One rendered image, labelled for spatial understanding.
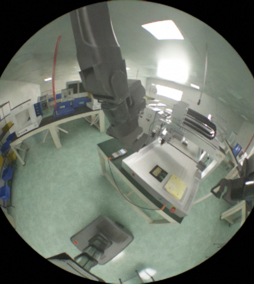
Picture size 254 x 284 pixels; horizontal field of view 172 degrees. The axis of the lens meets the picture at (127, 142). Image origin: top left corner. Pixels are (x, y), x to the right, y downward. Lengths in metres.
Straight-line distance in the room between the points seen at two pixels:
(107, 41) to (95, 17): 0.05
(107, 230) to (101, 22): 1.30
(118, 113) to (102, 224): 1.14
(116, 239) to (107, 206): 0.57
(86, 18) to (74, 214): 1.64
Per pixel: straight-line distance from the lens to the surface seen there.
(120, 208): 1.43
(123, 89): 0.15
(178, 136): 0.71
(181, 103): 0.68
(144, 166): 0.73
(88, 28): 0.16
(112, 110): 0.17
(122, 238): 1.18
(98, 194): 1.49
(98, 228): 1.18
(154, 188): 0.65
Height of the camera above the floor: 1.41
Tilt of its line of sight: 37 degrees down
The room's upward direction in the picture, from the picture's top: 8 degrees clockwise
